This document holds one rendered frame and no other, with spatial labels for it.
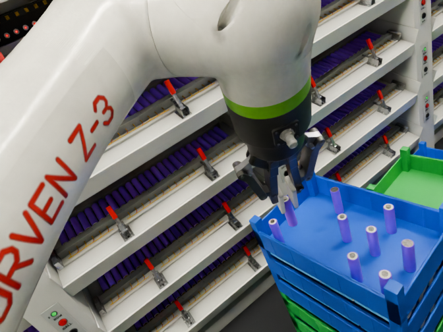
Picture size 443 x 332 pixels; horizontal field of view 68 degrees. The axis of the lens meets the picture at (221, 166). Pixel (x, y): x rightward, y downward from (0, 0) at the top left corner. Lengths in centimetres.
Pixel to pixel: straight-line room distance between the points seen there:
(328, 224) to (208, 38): 55
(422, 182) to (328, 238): 43
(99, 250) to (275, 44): 71
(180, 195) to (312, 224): 34
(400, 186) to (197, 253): 61
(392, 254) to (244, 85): 47
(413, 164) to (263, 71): 86
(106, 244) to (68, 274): 10
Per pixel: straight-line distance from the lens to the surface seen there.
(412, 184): 106
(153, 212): 87
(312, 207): 78
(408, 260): 63
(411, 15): 136
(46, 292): 87
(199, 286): 112
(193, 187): 88
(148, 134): 79
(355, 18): 112
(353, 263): 60
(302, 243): 71
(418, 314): 66
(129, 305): 99
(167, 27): 28
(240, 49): 26
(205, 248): 99
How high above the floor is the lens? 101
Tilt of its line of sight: 30 degrees down
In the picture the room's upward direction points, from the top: 24 degrees counter-clockwise
